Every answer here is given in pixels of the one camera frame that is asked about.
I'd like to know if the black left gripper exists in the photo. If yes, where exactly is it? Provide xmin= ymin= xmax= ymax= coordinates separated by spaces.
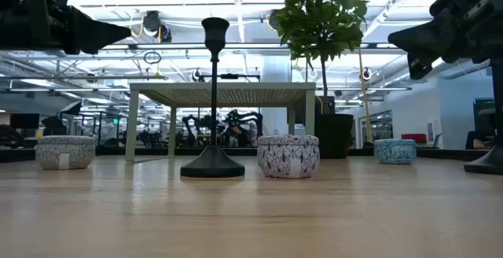
xmin=0 ymin=0 xmax=132 ymax=56

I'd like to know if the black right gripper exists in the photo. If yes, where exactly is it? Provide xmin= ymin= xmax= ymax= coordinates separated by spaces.
xmin=387 ymin=0 xmax=503 ymax=80

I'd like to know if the blue pattern candle tin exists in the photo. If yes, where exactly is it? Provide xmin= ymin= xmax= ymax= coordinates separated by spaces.
xmin=373 ymin=138 xmax=417 ymax=165

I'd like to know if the grey floral candle tin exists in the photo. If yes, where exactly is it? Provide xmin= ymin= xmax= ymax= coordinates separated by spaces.
xmin=35 ymin=135 xmax=97 ymax=171

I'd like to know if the purple leaf pattern candle tin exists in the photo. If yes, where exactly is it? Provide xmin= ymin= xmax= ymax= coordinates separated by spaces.
xmin=257 ymin=134 xmax=321 ymax=179

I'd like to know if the red box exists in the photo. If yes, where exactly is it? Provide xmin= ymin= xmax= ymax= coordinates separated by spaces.
xmin=401 ymin=133 xmax=428 ymax=144

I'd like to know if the dark framed screen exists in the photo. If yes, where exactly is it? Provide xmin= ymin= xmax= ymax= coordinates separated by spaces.
xmin=473 ymin=98 xmax=497 ymax=149

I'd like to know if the person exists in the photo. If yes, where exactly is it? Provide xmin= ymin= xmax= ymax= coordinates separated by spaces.
xmin=465 ymin=131 xmax=492 ymax=150

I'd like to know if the dark computer monitor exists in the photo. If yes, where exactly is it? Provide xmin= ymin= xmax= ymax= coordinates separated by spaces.
xmin=9 ymin=112 xmax=40 ymax=130

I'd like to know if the potted green leafy tree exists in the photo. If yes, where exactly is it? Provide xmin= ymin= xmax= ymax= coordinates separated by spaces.
xmin=274 ymin=0 xmax=370 ymax=160

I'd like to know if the pale green perforated shelf table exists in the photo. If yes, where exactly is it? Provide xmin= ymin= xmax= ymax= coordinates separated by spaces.
xmin=124 ymin=82 xmax=318 ymax=163

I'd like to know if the ceiling cable reel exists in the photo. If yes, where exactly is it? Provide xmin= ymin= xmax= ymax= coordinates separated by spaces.
xmin=141 ymin=10 xmax=173 ymax=43

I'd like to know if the black hanging cable loop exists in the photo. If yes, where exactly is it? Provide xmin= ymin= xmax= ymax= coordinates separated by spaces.
xmin=143 ymin=50 xmax=163 ymax=65

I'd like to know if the yellow hanging cable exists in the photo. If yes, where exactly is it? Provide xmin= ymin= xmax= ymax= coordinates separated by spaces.
xmin=355 ymin=47 xmax=373 ymax=143

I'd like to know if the black aluminium table frame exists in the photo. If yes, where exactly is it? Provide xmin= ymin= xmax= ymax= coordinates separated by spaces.
xmin=0 ymin=146 xmax=503 ymax=163

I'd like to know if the black camera crossbar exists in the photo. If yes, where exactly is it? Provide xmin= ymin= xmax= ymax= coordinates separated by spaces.
xmin=192 ymin=68 xmax=261 ymax=83

